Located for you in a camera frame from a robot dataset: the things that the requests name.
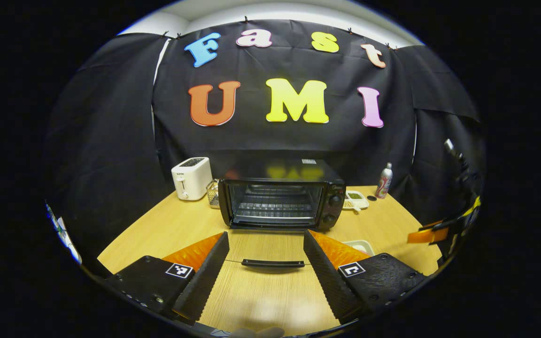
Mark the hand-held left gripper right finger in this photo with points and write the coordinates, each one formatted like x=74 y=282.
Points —
x=327 y=279

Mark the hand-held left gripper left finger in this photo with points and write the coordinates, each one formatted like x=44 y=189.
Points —
x=207 y=279

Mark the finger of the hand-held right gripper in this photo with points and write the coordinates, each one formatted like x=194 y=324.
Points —
x=428 y=235

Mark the cream food dish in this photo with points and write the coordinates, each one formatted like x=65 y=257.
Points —
x=359 y=245

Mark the black electric oven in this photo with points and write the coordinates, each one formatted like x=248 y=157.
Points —
x=275 y=169

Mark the silver spray can red label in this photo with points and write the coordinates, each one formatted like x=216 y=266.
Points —
x=384 y=183

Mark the white divided dish with grains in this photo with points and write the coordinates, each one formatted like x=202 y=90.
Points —
x=356 y=199

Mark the white toaster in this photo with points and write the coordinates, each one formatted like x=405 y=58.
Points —
x=191 y=180

